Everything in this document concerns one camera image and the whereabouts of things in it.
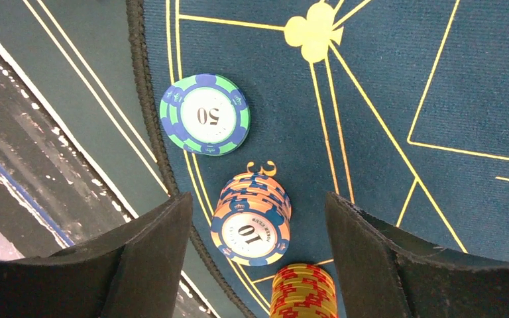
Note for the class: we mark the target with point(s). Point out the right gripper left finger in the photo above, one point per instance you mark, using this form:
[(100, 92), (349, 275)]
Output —
[(131, 271)]

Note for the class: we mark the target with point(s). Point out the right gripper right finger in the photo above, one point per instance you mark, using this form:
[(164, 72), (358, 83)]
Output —
[(384, 271)]

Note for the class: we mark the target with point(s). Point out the orange red poker chip stack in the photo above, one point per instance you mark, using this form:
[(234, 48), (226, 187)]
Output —
[(303, 290)]

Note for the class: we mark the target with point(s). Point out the pink white poker chip stack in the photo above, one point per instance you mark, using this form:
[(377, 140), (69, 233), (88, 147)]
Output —
[(251, 223)]

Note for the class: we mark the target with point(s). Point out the green poker chip stack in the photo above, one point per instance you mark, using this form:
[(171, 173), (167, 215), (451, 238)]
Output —
[(205, 114)]

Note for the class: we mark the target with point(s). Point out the round blue poker mat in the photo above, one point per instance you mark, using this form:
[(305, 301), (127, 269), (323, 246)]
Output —
[(400, 107)]

